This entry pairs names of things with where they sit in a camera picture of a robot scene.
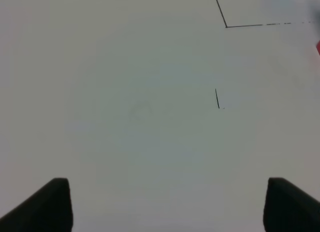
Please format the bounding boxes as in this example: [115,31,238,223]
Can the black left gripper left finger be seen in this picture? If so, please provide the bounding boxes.
[0,178,74,231]

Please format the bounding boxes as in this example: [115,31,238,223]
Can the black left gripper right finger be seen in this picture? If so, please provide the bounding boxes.
[263,177,320,232]

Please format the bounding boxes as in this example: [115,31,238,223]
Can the red cube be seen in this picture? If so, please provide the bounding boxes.
[316,41,320,54]

